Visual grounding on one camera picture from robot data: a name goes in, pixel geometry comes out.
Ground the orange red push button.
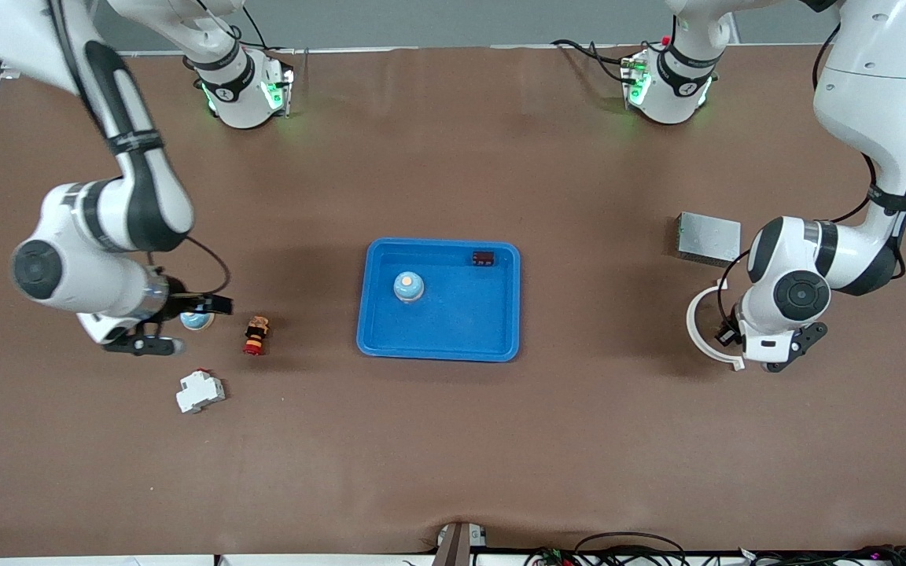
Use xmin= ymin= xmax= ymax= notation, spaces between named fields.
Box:
xmin=243 ymin=316 xmax=271 ymax=356

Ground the white circuit breaker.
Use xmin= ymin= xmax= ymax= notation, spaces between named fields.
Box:
xmin=175 ymin=369 xmax=227 ymax=415

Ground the silver metal box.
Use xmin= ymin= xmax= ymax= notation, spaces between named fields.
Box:
xmin=674 ymin=211 xmax=742 ymax=267

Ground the blue plastic tray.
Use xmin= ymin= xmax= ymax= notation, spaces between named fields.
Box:
xmin=355 ymin=238 xmax=521 ymax=363

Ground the brown paper table cover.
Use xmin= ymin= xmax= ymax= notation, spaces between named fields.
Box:
xmin=0 ymin=43 xmax=906 ymax=560

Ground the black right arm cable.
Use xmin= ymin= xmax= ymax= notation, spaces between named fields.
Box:
xmin=44 ymin=0 xmax=231 ymax=298

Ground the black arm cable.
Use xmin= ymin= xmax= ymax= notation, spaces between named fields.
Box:
xmin=723 ymin=24 xmax=906 ymax=315
xmin=44 ymin=0 xmax=231 ymax=298

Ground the white curved plastic bracket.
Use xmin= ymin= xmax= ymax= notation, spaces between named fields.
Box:
xmin=686 ymin=283 xmax=746 ymax=372

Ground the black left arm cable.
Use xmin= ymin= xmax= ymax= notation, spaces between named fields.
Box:
xmin=723 ymin=24 xmax=906 ymax=315

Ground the black looped cable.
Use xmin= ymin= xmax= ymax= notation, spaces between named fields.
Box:
xmin=524 ymin=532 xmax=690 ymax=566

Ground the black cable bundle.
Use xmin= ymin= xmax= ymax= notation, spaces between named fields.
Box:
xmin=740 ymin=544 xmax=906 ymax=566

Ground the black right base cable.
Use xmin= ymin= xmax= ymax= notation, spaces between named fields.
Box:
xmin=221 ymin=6 xmax=296 ymax=56

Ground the black base cable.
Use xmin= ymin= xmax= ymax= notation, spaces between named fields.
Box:
xmin=551 ymin=38 xmax=635 ymax=83
xmin=221 ymin=6 xmax=296 ymax=56

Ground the black left base cable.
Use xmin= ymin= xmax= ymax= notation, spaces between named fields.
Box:
xmin=551 ymin=38 xmax=635 ymax=83

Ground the metal camera post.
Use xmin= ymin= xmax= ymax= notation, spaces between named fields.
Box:
xmin=433 ymin=521 xmax=489 ymax=566

